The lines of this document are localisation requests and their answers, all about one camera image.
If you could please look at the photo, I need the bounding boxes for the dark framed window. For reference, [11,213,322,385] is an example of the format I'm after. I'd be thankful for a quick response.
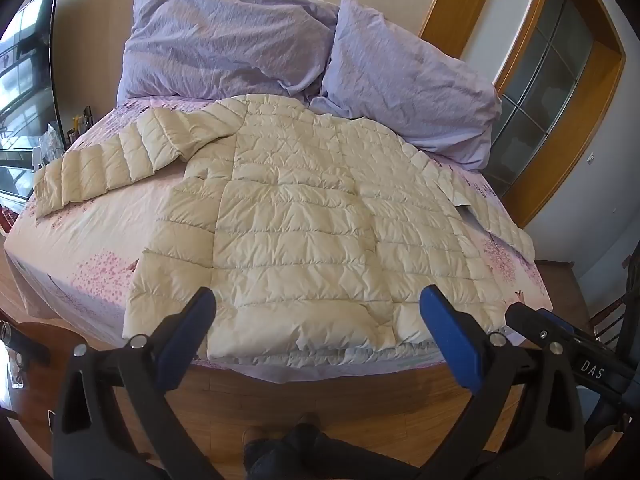
[0,0,69,201]

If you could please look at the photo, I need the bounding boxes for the person's dark trouser legs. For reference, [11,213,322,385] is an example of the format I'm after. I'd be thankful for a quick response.
[242,412,437,480]

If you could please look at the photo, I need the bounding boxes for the cream puffer jacket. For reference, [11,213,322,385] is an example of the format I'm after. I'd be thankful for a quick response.
[32,94,537,364]

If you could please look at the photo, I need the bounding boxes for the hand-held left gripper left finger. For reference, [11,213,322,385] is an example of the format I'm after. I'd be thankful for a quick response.
[52,286,236,480]

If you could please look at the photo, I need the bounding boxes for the dark wooden chair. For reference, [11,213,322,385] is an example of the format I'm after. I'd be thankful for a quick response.
[589,295,632,353]

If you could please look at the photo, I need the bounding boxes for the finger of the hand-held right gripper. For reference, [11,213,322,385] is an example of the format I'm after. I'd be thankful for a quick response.
[505,302,588,347]

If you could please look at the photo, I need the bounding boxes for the wooden framed glass door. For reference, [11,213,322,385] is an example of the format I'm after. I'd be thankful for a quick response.
[417,0,629,231]

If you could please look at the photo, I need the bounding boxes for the clear plastic bag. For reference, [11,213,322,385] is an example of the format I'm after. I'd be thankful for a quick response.
[30,122,69,169]

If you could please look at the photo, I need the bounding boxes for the bottles on windowsill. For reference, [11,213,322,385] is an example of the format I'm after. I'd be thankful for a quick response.
[71,105,96,137]

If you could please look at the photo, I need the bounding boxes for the wide lavender pillow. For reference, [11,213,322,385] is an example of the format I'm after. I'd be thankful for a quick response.
[117,0,342,104]

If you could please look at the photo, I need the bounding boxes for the plump lavender pillow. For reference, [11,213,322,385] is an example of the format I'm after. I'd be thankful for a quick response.
[310,0,504,172]

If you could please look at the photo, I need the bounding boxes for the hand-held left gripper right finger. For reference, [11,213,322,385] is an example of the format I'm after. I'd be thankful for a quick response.
[415,284,587,480]

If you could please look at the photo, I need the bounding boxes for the pink floral printed bed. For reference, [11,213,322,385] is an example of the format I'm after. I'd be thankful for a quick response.
[2,95,554,386]

